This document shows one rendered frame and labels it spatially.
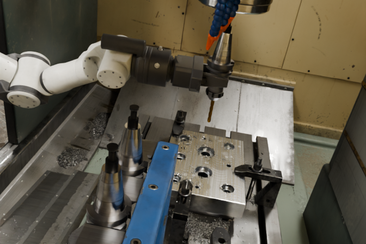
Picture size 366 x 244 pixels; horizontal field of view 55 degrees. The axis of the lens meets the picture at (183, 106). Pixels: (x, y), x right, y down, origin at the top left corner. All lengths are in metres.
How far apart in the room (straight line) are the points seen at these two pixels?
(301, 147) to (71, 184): 1.24
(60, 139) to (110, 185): 1.16
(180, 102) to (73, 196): 0.77
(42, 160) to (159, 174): 0.99
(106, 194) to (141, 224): 0.06
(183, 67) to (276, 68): 1.18
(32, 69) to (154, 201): 0.55
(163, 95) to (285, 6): 0.74
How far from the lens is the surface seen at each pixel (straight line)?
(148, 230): 0.50
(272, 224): 1.04
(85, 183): 1.33
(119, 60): 0.80
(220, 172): 1.00
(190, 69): 0.79
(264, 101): 1.88
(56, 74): 0.92
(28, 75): 0.95
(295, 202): 1.59
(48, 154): 1.56
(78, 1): 1.68
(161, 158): 0.62
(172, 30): 1.87
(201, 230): 0.95
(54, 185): 1.35
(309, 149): 2.04
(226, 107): 1.80
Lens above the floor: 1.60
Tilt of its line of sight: 28 degrees down
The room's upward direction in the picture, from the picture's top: 9 degrees clockwise
